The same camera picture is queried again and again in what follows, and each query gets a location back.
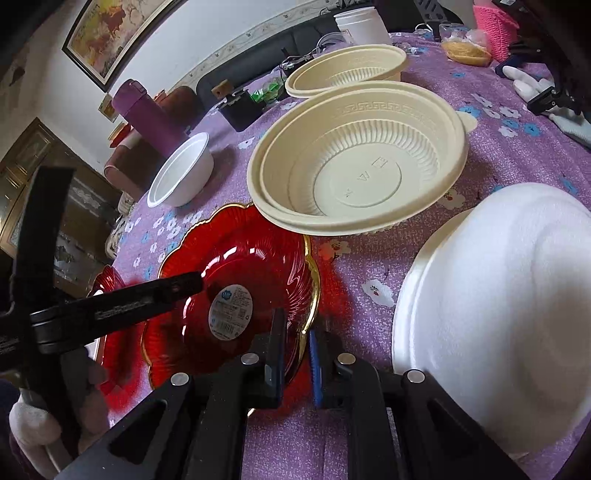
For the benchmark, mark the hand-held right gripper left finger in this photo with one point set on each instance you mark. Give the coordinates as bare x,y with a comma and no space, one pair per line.
278,355

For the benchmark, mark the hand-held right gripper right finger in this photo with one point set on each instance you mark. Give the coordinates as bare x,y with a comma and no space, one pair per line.
316,369

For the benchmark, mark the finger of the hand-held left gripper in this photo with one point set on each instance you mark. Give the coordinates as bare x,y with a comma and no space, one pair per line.
138,300

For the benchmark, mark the large red glass plate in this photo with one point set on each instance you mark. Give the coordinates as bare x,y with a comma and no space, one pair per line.
240,258

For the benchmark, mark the large white foam bowl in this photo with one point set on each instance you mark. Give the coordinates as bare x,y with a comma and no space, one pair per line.
498,300

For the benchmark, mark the person's left hand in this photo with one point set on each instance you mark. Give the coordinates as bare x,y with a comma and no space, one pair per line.
95,381

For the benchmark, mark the wooden glass-door cabinet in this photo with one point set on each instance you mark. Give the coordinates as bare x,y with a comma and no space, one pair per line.
41,184

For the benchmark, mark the small red glass plate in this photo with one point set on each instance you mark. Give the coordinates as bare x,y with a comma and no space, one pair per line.
113,364

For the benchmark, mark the purple floral tablecloth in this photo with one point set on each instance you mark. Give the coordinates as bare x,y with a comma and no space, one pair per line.
360,277

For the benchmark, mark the brown armchair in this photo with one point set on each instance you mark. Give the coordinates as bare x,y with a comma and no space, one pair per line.
138,157

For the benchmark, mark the small white bowl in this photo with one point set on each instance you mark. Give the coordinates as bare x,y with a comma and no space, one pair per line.
184,175

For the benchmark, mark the purple thermos bottle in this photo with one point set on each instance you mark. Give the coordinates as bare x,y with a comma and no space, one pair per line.
147,120

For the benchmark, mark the cream plastic bowl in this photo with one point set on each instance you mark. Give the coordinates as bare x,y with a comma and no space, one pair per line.
355,161
351,69

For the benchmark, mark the black box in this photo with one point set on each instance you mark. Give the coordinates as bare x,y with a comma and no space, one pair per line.
242,115

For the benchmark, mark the wooden block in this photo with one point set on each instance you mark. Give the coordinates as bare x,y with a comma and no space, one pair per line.
220,90

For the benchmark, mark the green wrappers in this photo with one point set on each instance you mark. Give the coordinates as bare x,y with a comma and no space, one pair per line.
265,92

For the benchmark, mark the black leather sofa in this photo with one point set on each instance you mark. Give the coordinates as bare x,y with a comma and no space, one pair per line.
277,46

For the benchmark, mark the white plastic jar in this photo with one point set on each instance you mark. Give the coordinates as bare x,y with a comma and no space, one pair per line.
362,27

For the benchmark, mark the yellow food in bag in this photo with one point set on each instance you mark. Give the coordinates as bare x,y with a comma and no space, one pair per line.
466,51

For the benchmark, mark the white glove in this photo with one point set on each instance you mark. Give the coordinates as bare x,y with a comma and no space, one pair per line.
531,87

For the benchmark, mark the black clamp tool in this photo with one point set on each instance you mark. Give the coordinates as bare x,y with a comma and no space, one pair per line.
554,99

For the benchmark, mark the pink crochet item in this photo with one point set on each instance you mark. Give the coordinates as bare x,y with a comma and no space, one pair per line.
498,27

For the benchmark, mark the small gold wall frame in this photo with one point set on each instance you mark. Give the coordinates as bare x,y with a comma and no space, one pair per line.
107,108

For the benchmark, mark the framed wall painting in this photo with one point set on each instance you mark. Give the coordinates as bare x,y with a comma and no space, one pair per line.
115,32

